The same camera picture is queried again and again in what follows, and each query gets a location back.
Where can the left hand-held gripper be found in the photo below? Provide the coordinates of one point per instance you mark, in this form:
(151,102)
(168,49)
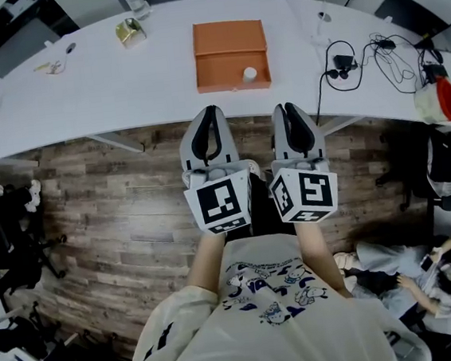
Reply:
(217,200)

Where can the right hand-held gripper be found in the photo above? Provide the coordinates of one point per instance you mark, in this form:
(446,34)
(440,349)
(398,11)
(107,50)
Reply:
(310,190)

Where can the white plastic cylinder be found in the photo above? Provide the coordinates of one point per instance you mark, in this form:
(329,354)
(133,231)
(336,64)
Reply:
(249,74)

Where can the orange box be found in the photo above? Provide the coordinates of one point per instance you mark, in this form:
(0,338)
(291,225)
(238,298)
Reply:
(228,39)

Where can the person's left forearm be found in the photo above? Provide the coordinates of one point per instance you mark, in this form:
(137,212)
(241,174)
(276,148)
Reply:
(206,266)

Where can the person's right forearm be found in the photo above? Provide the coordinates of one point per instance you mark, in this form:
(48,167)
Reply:
(317,254)

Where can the person's black trousers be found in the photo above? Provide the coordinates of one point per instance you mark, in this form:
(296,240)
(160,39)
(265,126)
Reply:
(263,212)

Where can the black power plug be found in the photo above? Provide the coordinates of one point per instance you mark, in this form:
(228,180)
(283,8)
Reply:
(338,74)

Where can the black power adapter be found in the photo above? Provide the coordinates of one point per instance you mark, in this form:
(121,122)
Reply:
(344,61)

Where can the small black charger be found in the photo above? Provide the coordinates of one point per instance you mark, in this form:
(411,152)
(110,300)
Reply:
(387,44)

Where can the container with red lid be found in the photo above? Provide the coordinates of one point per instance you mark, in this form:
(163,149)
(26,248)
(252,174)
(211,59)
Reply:
(427,102)

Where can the black electronic device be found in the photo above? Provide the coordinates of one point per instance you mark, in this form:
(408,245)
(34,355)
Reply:
(434,73)

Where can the clear water bottle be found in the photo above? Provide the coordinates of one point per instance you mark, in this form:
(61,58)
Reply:
(136,2)

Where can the small yellow packet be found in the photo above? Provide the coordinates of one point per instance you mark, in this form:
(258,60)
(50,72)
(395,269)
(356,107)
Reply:
(41,67)

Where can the person's white printed shirt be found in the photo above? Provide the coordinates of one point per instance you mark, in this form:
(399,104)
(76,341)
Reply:
(306,335)

